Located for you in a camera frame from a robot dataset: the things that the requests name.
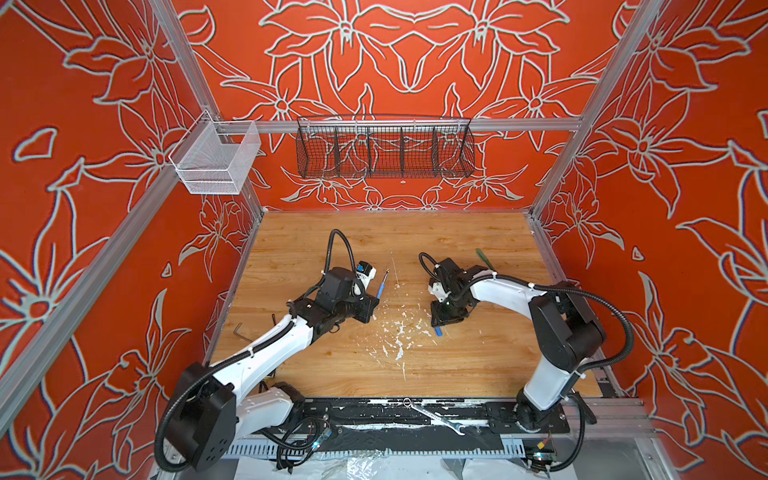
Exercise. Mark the metal hex key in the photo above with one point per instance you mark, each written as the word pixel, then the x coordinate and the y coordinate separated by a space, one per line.
pixel 237 331

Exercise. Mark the green pen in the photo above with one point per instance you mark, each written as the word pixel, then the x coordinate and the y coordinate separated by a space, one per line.
pixel 485 259

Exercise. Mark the blue pen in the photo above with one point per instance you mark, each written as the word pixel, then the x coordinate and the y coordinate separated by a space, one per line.
pixel 382 284

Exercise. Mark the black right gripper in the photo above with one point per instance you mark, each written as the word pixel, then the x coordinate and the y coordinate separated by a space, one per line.
pixel 438 319

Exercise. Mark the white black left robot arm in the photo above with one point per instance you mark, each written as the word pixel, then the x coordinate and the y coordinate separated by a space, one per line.
pixel 214 405

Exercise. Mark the clear plastic bin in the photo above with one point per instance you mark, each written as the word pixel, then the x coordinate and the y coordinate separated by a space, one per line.
pixel 209 160

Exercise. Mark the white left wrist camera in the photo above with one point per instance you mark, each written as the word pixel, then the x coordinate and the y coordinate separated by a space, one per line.
pixel 365 273

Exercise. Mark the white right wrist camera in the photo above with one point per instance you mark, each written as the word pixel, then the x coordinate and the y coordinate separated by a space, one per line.
pixel 438 291

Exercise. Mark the black wire basket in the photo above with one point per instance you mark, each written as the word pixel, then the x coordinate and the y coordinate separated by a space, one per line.
pixel 367 146

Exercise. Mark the grey slotted cable duct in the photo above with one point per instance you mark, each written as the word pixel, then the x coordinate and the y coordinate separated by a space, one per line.
pixel 262 449

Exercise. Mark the black handled screwdriver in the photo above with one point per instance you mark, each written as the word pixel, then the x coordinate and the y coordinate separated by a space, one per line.
pixel 586 412

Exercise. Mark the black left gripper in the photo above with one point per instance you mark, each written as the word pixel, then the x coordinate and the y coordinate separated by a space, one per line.
pixel 367 303

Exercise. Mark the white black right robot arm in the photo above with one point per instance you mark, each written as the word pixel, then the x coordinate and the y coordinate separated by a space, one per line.
pixel 567 331

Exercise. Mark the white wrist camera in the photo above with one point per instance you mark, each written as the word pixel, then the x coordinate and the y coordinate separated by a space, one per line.
pixel 438 291
pixel 365 273

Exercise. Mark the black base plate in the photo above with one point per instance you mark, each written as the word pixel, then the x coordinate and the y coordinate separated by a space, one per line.
pixel 496 415

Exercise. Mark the silver wrench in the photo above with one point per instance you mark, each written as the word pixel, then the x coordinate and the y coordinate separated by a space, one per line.
pixel 434 417

